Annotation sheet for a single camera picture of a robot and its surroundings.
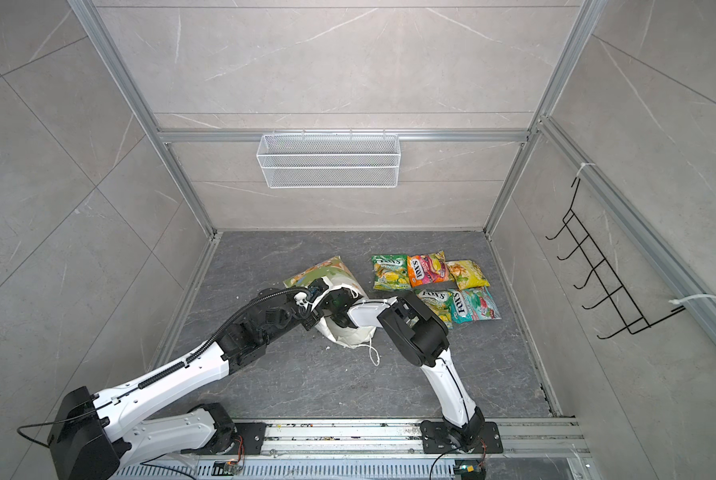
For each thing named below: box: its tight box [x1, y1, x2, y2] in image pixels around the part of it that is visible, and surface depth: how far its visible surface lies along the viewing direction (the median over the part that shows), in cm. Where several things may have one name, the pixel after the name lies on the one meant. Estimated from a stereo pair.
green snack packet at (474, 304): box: [451, 286, 502, 324], surface depth 97 cm
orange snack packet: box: [407, 250, 449, 288], surface depth 106 cm
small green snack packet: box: [371, 254, 411, 290], surface depth 106 cm
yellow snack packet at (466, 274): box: [446, 260, 491, 291], surface depth 103 cm
